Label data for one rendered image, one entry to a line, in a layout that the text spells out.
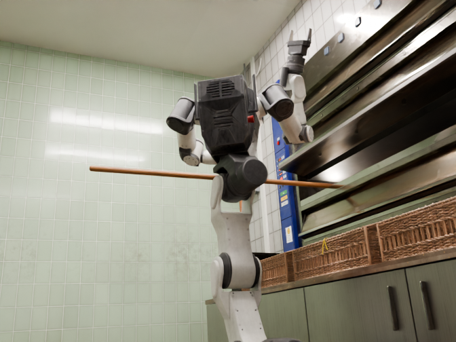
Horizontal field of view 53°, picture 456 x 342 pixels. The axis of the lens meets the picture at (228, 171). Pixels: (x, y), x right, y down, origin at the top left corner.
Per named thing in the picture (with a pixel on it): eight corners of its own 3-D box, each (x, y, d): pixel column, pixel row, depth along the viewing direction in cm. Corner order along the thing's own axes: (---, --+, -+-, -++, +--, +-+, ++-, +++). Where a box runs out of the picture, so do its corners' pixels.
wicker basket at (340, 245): (375, 281, 233) (367, 228, 242) (467, 267, 184) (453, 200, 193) (292, 283, 215) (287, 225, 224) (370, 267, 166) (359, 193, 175)
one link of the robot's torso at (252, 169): (271, 186, 179) (267, 145, 184) (241, 184, 174) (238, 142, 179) (241, 205, 203) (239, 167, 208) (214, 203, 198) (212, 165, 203)
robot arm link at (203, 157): (221, 172, 233) (185, 167, 236) (226, 157, 239) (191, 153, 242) (220, 159, 224) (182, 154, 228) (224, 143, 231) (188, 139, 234)
